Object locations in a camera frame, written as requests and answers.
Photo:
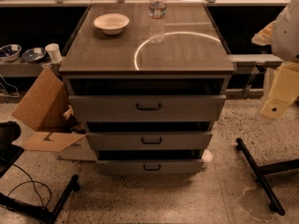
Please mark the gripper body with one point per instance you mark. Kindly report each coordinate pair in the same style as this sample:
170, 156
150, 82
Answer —
287, 37

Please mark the grey drawer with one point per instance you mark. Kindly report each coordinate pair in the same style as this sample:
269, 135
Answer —
169, 108
150, 167
149, 140

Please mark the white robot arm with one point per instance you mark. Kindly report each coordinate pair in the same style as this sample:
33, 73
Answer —
282, 35

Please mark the grey drawer cabinet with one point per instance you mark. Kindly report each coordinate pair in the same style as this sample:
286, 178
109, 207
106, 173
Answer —
190, 61

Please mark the grey bottom drawer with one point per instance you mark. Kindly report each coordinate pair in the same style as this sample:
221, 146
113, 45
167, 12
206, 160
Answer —
150, 167

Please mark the grey top drawer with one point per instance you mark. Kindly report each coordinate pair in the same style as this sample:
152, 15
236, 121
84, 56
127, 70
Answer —
169, 108

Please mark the open cardboard box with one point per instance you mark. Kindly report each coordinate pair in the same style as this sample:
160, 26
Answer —
46, 110

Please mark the black stand base right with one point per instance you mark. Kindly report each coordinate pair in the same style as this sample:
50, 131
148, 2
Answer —
262, 171

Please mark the black stand base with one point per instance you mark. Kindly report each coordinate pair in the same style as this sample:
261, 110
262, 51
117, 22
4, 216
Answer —
40, 213
262, 171

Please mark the white cabinet caster wheel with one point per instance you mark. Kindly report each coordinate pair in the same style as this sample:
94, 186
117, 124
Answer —
207, 156

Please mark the clear plastic water bottle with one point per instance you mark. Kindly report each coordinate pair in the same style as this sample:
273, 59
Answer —
157, 10

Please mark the white paper cup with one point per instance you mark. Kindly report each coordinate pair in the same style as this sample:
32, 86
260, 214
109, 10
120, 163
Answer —
54, 52

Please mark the blue white bowl right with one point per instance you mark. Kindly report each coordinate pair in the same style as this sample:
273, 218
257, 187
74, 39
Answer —
34, 55

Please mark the black stand base left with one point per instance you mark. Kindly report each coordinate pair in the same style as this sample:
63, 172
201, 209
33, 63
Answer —
40, 213

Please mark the black chair seat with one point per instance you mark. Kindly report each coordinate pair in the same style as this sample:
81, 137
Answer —
9, 153

